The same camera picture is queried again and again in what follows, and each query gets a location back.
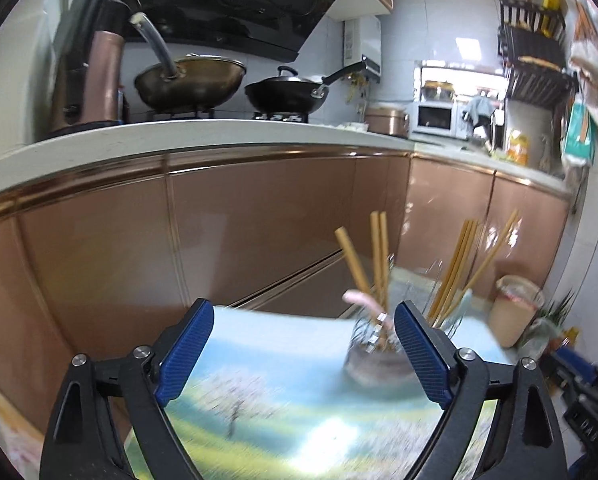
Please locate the brown rice cooker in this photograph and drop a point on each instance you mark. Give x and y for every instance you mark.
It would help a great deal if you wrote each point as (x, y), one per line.
(386, 121)

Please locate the orange oil bottle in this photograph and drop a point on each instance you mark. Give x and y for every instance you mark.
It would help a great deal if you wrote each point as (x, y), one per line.
(566, 340)

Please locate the bamboo chopstick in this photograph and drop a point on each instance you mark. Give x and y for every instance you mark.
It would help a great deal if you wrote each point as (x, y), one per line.
(452, 260)
(354, 265)
(375, 250)
(485, 260)
(461, 260)
(384, 250)

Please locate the white microwave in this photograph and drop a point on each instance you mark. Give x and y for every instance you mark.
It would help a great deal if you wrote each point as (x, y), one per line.
(431, 119)

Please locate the yellow cooking oil bottle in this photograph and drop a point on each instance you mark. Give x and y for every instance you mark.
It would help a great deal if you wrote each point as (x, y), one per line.
(518, 150)

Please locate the white plastic spoon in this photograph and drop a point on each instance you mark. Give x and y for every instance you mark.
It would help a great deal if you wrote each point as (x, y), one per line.
(463, 305)

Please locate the black wok with lid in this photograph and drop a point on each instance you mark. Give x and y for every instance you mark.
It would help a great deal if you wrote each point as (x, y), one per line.
(284, 95)

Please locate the pink plastic spoon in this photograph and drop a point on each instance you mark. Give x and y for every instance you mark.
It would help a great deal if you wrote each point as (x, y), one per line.
(364, 300)

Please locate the pale blue cloth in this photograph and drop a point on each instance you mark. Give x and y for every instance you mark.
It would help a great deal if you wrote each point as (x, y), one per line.
(479, 109)

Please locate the copper lower cabinets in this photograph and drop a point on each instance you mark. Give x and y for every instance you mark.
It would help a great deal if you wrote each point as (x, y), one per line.
(229, 220)

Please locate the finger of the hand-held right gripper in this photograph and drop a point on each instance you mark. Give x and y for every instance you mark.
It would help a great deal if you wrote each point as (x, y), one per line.
(576, 361)
(561, 380)

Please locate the black dish rack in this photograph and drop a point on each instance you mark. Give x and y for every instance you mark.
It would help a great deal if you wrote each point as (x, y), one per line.
(529, 40)

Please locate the white water heater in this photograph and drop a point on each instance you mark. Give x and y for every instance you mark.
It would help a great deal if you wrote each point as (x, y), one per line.
(361, 40)

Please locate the beige trash bin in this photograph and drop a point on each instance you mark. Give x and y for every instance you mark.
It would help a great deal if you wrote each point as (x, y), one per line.
(511, 317)

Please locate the white kitchen countertop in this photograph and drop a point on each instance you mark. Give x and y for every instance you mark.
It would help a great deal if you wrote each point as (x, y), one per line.
(179, 135)

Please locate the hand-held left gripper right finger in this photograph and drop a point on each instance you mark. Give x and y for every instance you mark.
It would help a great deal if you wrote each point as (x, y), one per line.
(421, 350)

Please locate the steel pot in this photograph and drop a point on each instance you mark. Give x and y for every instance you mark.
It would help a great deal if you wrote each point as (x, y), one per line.
(438, 91)

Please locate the gas stove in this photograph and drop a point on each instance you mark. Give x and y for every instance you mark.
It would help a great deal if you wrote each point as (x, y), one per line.
(279, 117)

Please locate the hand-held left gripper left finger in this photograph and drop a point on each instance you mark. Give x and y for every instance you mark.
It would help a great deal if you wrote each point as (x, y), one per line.
(186, 355)

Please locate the black range hood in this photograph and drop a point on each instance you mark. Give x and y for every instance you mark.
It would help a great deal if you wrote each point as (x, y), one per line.
(239, 0)

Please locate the teal bag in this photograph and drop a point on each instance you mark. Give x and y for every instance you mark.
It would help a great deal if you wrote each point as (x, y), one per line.
(576, 135)

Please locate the hanging plastic bags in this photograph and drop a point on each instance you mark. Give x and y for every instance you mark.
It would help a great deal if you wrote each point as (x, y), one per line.
(591, 65)

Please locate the copper thermos jug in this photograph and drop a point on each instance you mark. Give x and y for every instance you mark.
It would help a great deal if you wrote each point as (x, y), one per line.
(101, 80)

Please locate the clear plastic bag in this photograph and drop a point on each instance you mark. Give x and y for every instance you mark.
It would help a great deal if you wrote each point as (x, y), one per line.
(536, 335)

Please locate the brass wok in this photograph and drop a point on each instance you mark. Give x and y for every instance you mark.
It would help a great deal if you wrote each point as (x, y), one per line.
(189, 85)

